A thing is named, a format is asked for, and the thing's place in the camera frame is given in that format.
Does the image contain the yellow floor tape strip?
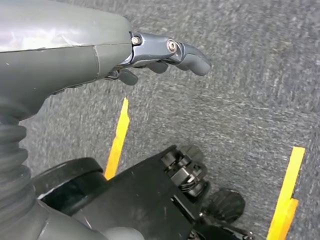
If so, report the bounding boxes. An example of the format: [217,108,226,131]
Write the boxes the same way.
[266,146,306,240]

